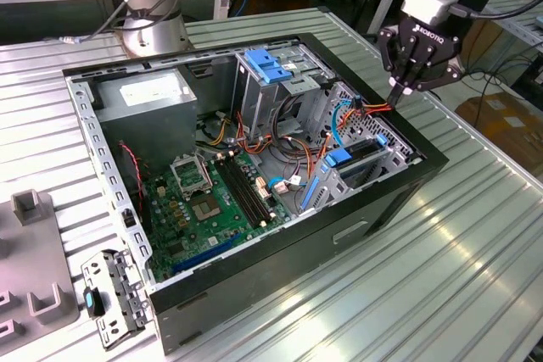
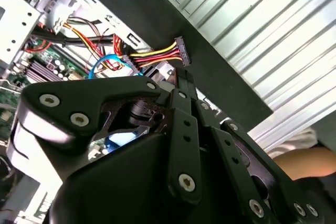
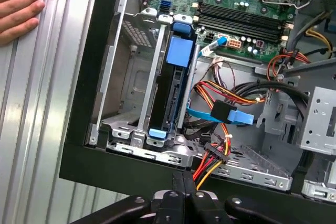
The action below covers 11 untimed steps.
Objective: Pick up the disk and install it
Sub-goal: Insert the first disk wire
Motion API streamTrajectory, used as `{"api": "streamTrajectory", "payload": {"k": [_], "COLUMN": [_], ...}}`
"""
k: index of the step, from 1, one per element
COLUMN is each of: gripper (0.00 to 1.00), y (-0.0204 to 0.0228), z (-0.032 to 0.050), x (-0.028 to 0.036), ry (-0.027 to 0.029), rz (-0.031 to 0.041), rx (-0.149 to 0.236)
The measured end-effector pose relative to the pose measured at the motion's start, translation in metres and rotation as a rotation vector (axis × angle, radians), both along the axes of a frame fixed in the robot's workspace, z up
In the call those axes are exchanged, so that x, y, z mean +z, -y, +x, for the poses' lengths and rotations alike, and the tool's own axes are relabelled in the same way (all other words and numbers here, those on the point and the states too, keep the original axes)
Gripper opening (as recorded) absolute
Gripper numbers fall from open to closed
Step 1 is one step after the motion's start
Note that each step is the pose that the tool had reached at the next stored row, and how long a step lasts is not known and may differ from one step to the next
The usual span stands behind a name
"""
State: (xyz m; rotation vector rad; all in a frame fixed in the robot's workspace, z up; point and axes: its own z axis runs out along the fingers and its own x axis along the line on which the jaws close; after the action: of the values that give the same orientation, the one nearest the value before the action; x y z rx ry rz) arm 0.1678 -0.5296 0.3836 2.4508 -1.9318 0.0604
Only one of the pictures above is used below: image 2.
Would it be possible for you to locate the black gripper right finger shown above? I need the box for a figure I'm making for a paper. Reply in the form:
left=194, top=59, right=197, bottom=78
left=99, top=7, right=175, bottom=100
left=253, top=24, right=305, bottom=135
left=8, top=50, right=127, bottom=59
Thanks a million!
left=185, top=69, right=330, bottom=224

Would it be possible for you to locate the orange yellow power wire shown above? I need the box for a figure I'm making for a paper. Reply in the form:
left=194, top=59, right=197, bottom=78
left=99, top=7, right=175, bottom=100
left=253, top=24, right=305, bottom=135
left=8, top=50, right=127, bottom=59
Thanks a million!
left=60, top=22, right=192, bottom=77

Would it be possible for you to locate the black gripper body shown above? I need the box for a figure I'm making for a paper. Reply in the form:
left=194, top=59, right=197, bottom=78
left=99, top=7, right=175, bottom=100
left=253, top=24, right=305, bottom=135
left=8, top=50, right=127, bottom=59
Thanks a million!
left=48, top=132, right=246, bottom=224

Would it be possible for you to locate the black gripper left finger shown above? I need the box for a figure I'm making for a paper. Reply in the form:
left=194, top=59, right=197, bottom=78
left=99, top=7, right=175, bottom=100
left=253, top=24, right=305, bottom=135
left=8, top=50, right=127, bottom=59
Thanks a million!
left=17, top=69, right=203, bottom=206

